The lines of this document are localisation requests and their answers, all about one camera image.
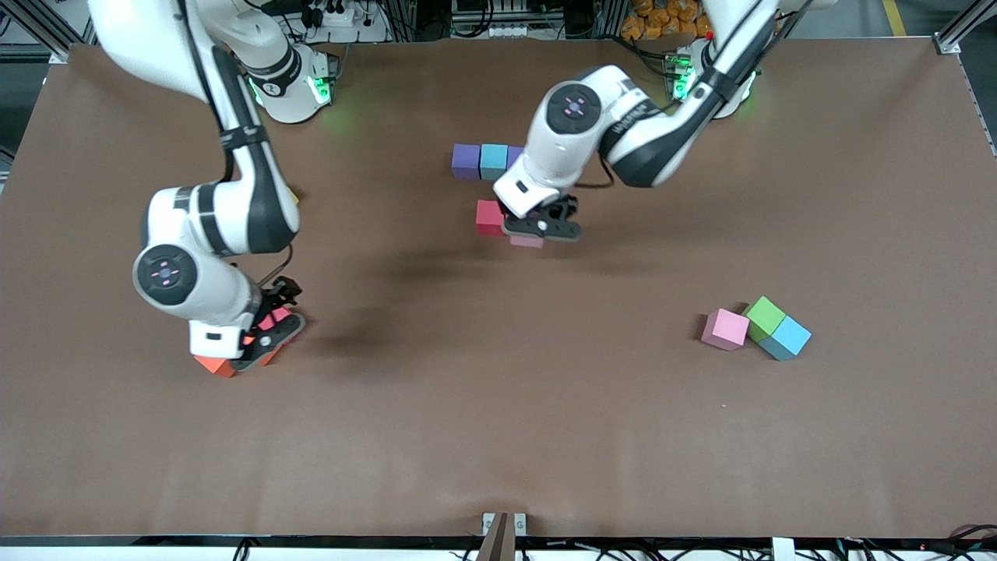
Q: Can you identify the green foam cube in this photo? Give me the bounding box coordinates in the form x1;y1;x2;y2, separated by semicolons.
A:
742;295;787;343

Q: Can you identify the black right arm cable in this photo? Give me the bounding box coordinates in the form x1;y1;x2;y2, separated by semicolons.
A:
257;245;296;288

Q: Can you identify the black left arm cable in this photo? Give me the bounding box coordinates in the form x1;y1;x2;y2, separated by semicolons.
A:
575;156;618;190

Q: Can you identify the light blue foam cube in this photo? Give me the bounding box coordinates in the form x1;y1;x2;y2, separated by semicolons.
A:
759;315;812;362
480;143;509;182

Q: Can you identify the bag of orange items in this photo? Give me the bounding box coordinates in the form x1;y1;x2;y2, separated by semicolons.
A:
621;0;713;41

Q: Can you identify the large paper table cover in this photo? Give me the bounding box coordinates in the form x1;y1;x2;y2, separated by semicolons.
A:
0;37;997;540

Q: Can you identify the white power strip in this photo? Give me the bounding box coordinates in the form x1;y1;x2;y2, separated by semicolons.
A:
300;0;390;44

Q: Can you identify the aluminium frame profile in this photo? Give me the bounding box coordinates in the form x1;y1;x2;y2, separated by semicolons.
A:
16;0;98;65
931;0;997;57

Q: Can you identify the white electronics unit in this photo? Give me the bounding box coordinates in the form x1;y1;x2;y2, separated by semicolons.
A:
450;0;532;40

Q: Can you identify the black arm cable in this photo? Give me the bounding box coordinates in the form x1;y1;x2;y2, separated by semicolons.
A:
257;245;296;288
575;156;618;190

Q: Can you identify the silver metal bracket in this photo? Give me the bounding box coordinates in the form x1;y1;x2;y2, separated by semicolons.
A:
481;512;528;538

